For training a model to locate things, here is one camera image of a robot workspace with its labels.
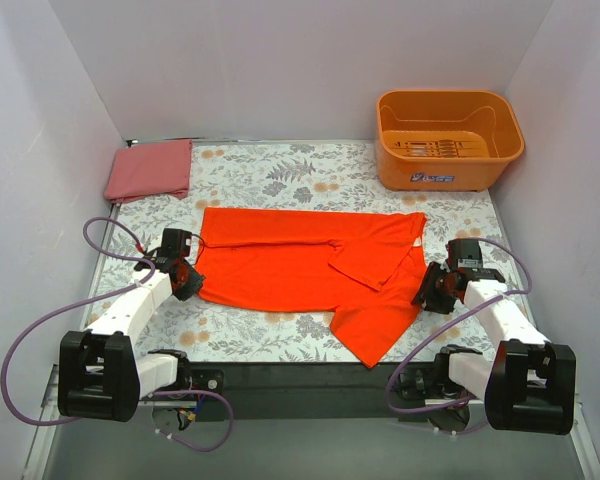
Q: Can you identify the orange t shirt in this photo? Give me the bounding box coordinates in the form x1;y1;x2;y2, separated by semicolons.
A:
196;207;427;368

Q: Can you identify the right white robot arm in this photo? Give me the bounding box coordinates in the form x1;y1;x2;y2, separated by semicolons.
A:
412;238;576;435

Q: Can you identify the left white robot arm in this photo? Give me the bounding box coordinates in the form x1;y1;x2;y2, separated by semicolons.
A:
58;228;204;422

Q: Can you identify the folded pink t shirt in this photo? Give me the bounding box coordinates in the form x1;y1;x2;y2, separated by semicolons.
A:
104;139;192;203

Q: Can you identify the orange plastic basket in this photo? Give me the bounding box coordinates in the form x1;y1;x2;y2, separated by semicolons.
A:
375;90;525;192

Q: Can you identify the floral table mat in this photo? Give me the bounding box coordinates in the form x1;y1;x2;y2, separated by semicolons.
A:
84;142;521;362

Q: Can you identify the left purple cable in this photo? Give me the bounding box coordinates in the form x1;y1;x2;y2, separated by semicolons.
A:
0;217;235;453

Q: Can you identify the purple cable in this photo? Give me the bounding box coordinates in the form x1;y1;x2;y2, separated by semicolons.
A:
384;237;533;436
0;217;235;453

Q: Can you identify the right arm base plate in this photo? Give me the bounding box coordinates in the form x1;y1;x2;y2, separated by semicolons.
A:
392;364;469;401

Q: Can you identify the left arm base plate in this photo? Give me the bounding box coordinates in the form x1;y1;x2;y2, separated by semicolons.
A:
139;368;225;400

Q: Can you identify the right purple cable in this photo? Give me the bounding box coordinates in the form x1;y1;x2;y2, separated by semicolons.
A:
384;237;533;436

